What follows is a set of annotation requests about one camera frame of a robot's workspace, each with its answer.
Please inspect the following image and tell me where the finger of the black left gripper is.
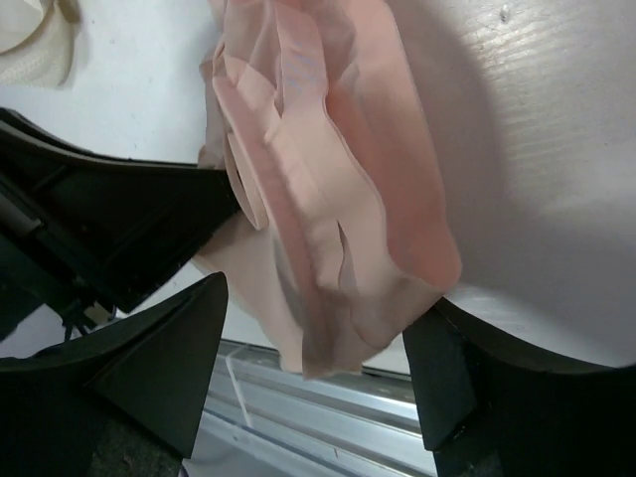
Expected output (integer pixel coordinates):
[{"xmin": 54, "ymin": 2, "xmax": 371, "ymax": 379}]
[{"xmin": 1, "ymin": 108, "xmax": 239, "ymax": 312}]

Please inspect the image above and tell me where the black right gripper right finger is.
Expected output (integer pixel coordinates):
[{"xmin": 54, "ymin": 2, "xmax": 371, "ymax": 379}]
[{"xmin": 402, "ymin": 299, "xmax": 635, "ymax": 476}]

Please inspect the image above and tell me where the aluminium mounting rail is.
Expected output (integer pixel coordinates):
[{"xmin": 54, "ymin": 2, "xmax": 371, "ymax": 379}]
[{"xmin": 185, "ymin": 341, "xmax": 436, "ymax": 476}]

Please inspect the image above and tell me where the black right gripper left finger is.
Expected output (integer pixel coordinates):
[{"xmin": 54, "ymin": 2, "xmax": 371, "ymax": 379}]
[{"xmin": 1, "ymin": 273, "xmax": 229, "ymax": 476}]

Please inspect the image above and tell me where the pink bra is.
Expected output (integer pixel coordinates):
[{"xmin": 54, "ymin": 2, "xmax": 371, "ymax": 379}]
[{"xmin": 196, "ymin": 1, "xmax": 462, "ymax": 379}]

